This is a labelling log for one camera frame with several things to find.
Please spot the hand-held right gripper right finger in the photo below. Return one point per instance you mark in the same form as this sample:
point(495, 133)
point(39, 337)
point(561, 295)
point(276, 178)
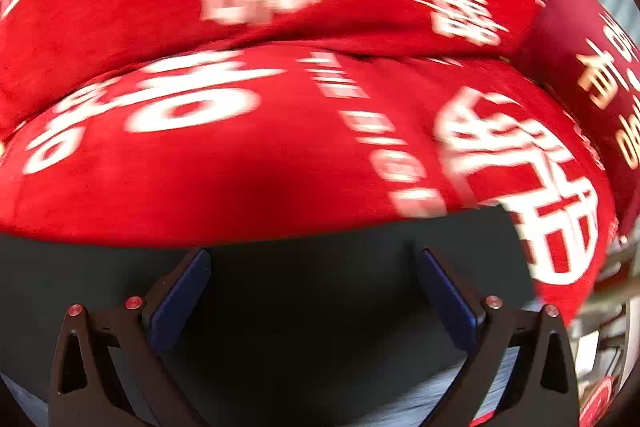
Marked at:
point(450, 302)

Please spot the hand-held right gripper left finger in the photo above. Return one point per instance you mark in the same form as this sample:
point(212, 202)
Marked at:
point(180, 302)

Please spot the black pants with grey lining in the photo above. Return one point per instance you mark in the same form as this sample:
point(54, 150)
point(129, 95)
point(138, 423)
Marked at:
point(310, 302)

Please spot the red printed sofa seat cushion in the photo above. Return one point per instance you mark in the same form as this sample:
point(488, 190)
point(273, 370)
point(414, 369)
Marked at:
point(310, 157)

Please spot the dark red printed pillow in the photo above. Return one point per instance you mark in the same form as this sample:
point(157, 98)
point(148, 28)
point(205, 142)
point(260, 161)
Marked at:
point(565, 57)

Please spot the red printed sofa back cushion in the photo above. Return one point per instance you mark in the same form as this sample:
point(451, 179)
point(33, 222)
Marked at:
point(125, 7)

